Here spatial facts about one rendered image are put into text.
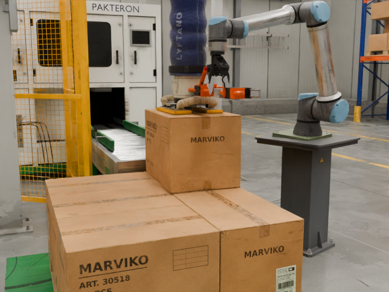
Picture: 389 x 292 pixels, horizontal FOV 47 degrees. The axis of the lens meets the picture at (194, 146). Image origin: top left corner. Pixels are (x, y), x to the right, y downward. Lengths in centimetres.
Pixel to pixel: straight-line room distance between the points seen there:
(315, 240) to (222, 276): 134
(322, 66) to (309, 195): 82
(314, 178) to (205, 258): 134
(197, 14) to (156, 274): 144
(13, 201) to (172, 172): 163
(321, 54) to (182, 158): 102
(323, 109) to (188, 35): 94
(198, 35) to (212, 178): 80
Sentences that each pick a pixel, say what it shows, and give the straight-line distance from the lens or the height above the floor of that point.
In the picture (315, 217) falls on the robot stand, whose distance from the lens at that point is 308.
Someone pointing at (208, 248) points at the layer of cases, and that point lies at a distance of 183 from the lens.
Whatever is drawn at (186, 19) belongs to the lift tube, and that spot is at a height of 146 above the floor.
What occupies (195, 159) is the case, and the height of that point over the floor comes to 72.
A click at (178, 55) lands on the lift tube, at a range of 255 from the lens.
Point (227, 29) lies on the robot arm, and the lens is 227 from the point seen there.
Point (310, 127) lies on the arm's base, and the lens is 298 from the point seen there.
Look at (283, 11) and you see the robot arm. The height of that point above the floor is 151.
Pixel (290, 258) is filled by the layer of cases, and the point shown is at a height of 38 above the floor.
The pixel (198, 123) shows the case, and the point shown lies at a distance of 235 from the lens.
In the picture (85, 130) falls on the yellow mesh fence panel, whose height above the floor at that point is 73.
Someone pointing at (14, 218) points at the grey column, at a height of 9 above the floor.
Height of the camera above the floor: 116
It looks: 9 degrees down
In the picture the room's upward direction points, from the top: straight up
